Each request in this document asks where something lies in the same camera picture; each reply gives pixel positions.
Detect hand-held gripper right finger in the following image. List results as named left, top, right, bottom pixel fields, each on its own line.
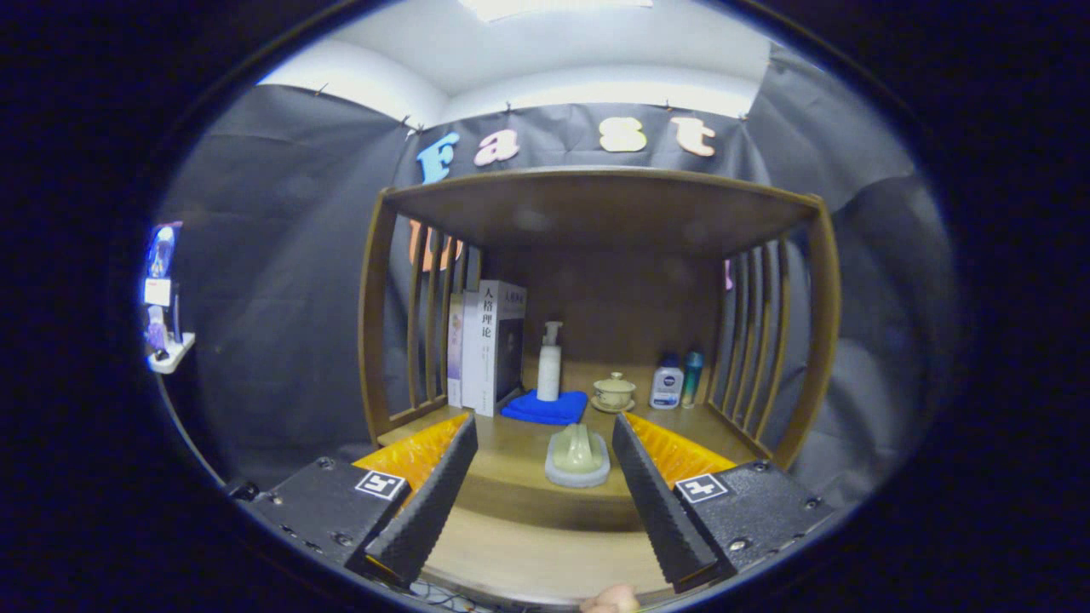
left=612, top=412, right=840, bottom=594

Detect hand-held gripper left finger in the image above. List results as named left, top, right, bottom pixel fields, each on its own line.
left=243, top=413, right=479, bottom=588

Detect green handled scrub sponge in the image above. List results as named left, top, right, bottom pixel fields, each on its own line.
left=545, top=423, right=611, bottom=489

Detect wooden countertop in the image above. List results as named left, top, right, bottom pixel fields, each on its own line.
left=377, top=362, right=767, bottom=533

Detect wooden cabinet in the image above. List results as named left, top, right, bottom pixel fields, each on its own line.
left=358, top=166, right=842, bottom=533

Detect white lotion bottle blue cap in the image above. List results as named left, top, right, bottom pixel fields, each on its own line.
left=649, top=353, right=686, bottom=410

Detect beige lidded teacup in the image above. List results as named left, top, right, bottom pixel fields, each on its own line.
left=591, top=372, right=638, bottom=415

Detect teal bottle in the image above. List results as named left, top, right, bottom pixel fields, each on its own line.
left=680, top=350, right=705, bottom=410

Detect blue folded cloth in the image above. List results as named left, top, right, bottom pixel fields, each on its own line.
left=500, top=389, right=590, bottom=427

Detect thin pale purple book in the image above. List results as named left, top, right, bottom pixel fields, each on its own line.
left=446, top=294, right=465, bottom=408

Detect thick white book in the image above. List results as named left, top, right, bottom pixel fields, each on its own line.
left=461, top=279, right=528, bottom=418

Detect white pump bottle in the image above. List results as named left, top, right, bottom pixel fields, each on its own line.
left=536, top=321, right=565, bottom=403

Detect black backdrop cloth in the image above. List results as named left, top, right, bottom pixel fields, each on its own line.
left=153, top=43, right=959, bottom=512

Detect small white desk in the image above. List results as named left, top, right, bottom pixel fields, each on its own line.
left=146, top=332, right=197, bottom=375

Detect black floor cables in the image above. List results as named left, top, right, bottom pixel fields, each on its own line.
left=409, top=583, right=478, bottom=612

